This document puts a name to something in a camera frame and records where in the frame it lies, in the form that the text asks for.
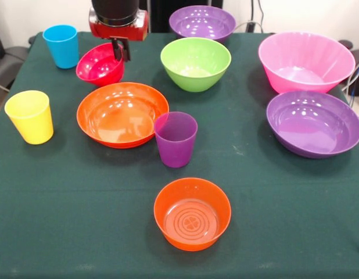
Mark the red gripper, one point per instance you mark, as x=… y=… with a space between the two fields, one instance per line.
x=118 y=33

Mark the red small bowl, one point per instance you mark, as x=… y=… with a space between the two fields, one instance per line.
x=98 y=69

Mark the orange wide shallow bowl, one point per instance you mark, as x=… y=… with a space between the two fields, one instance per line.
x=121 y=116

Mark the purple rounded deep bowl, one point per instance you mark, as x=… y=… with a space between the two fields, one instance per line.
x=202 y=24

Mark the purple plastic cup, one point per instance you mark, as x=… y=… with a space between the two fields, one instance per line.
x=175 y=148

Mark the orange small bowl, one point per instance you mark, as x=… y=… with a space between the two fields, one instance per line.
x=168 y=209

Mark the blue plastic cup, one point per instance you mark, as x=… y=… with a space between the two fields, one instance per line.
x=63 y=49

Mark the green bowl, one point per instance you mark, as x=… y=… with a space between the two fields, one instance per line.
x=194 y=67

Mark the black small knob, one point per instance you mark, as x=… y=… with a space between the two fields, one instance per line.
x=31 y=39

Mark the black office chair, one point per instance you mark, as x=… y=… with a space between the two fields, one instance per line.
x=11 y=58

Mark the yellow plastic cup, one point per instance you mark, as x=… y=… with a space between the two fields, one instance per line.
x=31 y=125

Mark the black power plug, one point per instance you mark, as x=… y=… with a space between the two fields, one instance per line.
x=250 y=26

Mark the dark green table cloth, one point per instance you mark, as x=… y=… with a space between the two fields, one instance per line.
x=80 y=218

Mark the pink large bowl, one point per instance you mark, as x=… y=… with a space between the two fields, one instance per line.
x=304 y=64

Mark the purple wide shallow bowl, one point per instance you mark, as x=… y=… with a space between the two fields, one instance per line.
x=313 y=125

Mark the black rounded object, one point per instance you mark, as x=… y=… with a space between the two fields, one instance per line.
x=345 y=44

